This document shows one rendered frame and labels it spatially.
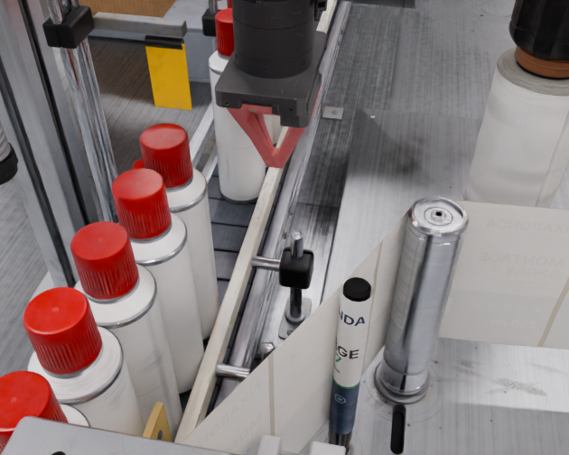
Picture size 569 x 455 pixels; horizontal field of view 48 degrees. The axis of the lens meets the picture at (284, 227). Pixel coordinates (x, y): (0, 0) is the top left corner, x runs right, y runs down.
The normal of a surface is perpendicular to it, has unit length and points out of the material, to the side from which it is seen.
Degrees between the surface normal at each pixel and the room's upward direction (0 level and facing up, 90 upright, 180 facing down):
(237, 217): 0
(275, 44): 90
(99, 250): 2
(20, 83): 90
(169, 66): 90
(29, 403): 2
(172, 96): 90
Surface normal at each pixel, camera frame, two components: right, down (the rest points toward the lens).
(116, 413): 0.80, 0.41
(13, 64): -0.19, 0.67
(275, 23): 0.11, 0.68
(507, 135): -0.73, 0.48
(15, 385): 0.00, -0.70
